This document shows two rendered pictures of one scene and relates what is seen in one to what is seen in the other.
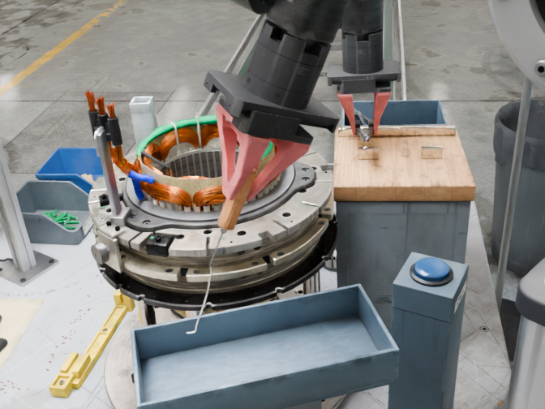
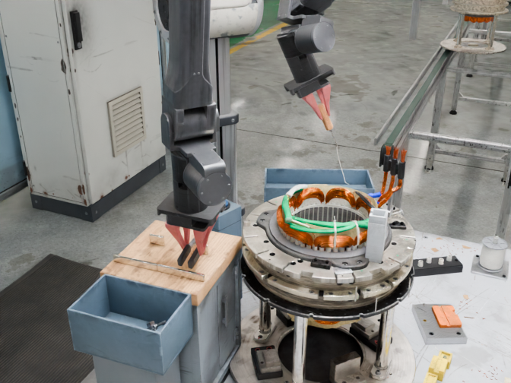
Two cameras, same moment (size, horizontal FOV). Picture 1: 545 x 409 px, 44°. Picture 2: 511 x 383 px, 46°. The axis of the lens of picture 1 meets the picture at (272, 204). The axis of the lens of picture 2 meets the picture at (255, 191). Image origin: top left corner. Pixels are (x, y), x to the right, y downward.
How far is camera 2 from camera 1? 1.78 m
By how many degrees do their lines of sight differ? 121
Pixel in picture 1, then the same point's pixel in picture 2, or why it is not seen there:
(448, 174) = (162, 229)
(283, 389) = (312, 175)
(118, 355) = (406, 365)
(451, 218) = not seen: hidden behind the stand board
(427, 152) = (160, 238)
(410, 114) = (96, 327)
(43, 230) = not seen: outside the picture
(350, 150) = (206, 264)
